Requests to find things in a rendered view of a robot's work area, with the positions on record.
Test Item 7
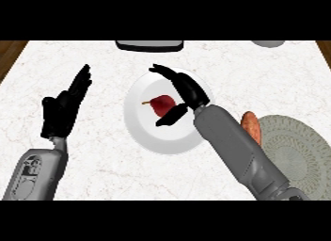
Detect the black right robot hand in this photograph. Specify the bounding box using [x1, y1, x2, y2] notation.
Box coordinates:
[148, 63, 213, 127]

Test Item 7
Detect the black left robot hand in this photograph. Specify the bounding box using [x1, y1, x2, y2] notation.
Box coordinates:
[39, 63, 94, 139]

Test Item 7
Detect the red pear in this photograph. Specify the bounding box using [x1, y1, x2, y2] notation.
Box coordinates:
[141, 94, 178, 119]

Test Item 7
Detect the white round plate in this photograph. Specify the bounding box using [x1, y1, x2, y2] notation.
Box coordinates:
[123, 67, 216, 155]

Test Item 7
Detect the grey-green round woven placemat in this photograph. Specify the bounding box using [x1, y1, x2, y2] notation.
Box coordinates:
[256, 114, 331, 201]

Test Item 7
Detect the orange sweet potato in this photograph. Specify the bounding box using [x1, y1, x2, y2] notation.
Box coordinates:
[240, 110, 265, 147]

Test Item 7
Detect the grey round object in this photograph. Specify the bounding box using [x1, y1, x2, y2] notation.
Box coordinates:
[250, 40, 287, 49]

